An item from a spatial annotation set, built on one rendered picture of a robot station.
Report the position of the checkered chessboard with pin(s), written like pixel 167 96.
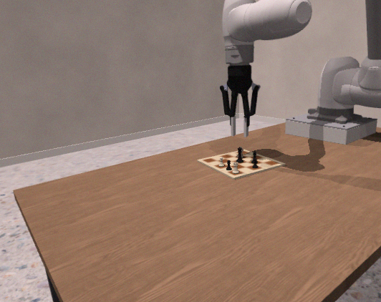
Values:
pixel 244 168

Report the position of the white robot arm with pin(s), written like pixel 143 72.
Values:
pixel 342 84

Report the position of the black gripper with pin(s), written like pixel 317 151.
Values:
pixel 239 82

